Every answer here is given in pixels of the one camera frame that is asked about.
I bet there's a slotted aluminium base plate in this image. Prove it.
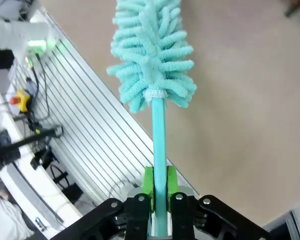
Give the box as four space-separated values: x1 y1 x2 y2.
11 6 200 210

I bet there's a person in white top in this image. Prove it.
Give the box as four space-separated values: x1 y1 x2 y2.
0 189 35 240

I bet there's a teal microfiber duster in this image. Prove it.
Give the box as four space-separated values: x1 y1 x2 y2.
106 0 198 237

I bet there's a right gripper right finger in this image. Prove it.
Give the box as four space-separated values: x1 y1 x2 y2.
166 165 271 240

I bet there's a yellow emergency stop button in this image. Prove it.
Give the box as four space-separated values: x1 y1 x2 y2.
9 89 32 114

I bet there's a white office desk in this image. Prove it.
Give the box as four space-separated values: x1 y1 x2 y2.
0 79 84 240

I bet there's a black cable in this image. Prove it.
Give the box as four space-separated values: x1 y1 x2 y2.
27 55 51 127

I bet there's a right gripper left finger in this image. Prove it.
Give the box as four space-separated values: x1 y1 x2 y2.
51 165 155 240

